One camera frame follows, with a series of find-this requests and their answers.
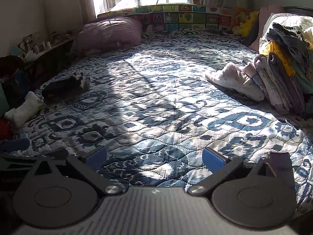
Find black folded clothes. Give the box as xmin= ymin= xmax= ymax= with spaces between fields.
xmin=41 ymin=71 xmax=91 ymax=105

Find stack of folded clothes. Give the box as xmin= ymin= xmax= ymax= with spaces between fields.
xmin=250 ymin=11 xmax=312 ymax=117

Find black smartphone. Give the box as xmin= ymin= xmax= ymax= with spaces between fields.
xmin=269 ymin=152 xmax=293 ymax=177

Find white rolled quilted cloth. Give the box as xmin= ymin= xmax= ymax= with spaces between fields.
xmin=4 ymin=91 xmax=43 ymax=128

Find blue white patterned quilt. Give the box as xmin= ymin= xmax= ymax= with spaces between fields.
xmin=14 ymin=30 xmax=312 ymax=216

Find white baby garment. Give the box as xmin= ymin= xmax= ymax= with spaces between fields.
xmin=205 ymin=62 xmax=265 ymax=102

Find cluttered bedside shelf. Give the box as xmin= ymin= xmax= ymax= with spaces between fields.
xmin=9 ymin=30 xmax=74 ymax=79

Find pink pillow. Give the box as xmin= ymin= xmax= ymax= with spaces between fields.
xmin=71 ymin=17 xmax=142 ymax=55

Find yellow plush toy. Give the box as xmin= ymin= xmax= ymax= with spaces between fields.
xmin=232 ymin=11 xmax=259 ymax=38

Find colourful alphabet foam mat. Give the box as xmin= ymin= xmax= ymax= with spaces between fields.
xmin=97 ymin=4 xmax=235 ymax=32

